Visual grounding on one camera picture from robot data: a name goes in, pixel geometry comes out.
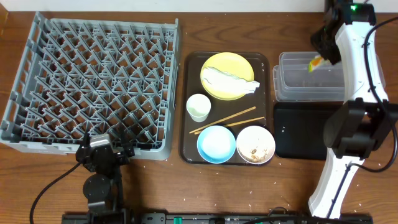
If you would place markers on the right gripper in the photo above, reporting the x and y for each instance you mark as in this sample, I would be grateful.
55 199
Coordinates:
333 57

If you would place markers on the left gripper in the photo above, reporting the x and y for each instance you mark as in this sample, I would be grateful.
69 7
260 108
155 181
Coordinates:
109 158

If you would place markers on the green yellow snack wrapper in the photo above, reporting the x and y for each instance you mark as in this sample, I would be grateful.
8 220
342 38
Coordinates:
317 62

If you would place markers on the wooden chopstick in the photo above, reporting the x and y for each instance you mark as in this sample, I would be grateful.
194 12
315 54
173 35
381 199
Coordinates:
224 119
236 123

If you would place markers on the white plastic cup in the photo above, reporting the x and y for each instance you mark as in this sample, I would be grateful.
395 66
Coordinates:
198 107

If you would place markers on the light blue bowl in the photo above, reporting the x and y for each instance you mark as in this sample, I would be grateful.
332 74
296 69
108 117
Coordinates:
216 144

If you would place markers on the white paper napkin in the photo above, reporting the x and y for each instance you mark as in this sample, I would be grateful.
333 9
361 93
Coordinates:
226 82

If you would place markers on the pink white bowl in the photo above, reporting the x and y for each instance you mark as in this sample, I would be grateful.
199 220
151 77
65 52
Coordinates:
252 137

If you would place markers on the rice food waste pile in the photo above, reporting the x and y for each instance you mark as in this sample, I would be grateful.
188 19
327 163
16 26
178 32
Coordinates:
257 154

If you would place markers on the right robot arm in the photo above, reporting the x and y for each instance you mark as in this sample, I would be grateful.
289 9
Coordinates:
366 117

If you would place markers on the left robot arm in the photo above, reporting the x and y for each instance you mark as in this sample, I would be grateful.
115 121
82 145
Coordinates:
104 189

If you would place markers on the clear plastic waste bin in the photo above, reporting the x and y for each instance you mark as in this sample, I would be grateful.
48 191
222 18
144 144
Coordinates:
294 82

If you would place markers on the grey plastic dishwasher rack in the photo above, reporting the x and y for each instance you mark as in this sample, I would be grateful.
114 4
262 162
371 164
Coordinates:
77 75

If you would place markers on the black rectangular tray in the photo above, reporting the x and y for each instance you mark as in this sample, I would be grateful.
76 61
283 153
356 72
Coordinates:
298 129

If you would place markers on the yellow round plate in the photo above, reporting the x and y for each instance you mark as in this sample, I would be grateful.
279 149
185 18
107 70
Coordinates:
231 63

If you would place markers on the dark brown serving tray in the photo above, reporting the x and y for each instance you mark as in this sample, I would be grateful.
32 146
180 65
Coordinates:
261 100

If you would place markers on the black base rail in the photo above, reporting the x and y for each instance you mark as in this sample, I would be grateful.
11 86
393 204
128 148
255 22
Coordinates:
161 218

